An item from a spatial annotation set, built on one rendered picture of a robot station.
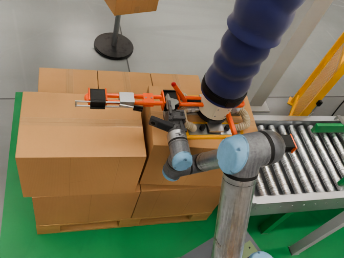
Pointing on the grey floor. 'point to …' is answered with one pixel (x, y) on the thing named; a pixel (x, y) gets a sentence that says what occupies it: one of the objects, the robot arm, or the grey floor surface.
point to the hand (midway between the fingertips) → (164, 100)
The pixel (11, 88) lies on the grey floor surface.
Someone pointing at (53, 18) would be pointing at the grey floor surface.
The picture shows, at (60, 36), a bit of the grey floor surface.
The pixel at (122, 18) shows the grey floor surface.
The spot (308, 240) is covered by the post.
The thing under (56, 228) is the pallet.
